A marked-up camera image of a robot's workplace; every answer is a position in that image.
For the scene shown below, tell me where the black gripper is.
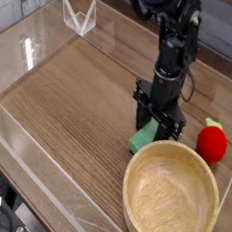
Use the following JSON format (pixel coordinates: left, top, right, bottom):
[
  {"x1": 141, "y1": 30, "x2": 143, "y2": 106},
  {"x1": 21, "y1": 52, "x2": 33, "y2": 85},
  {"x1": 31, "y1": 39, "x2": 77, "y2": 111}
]
[{"x1": 133, "y1": 70, "x2": 187, "y2": 141}]

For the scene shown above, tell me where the green foam block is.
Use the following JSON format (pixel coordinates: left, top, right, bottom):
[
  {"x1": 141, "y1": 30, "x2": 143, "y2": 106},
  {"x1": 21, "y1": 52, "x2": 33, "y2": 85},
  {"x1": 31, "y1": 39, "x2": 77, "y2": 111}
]
[{"x1": 128, "y1": 118, "x2": 158, "y2": 154}]

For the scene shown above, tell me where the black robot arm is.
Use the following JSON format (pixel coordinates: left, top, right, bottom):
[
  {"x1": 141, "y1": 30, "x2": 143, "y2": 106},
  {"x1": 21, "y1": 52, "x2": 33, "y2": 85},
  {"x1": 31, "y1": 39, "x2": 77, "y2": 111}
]
[{"x1": 130, "y1": 0, "x2": 202, "y2": 141}]

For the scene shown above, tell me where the wooden bowl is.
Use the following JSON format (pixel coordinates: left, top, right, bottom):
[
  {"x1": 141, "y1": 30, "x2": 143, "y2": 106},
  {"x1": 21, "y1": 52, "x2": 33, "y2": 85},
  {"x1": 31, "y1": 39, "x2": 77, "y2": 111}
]
[{"x1": 122, "y1": 140, "x2": 220, "y2": 232}]

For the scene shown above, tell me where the red plush strawberry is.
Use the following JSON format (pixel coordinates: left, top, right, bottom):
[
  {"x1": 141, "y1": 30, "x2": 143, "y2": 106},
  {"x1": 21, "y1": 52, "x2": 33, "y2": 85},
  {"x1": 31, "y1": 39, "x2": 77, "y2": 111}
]
[{"x1": 196, "y1": 118, "x2": 228, "y2": 164}]

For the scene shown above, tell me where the black metal device base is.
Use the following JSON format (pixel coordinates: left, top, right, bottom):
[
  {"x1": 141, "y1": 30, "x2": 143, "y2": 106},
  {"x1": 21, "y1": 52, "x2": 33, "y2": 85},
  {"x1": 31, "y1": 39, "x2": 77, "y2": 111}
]
[{"x1": 0, "y1": 199, "x2": 37, "y2": 232}]

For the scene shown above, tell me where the clear acrylic corner bracket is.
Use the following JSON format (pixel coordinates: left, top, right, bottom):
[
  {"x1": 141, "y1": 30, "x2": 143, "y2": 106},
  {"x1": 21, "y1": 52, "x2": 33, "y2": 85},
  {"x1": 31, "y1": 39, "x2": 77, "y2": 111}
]
[{"x1": 62, "y1": 0, "x2": 97, "y2": 36}]

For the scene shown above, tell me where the clear acrylic tray wall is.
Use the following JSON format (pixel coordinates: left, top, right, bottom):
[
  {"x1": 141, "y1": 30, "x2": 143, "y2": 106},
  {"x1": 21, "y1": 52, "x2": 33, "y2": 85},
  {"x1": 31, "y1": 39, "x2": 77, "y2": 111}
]
[{"x1": 0, "y1": 103, "x2": 123, "y2": 232}]

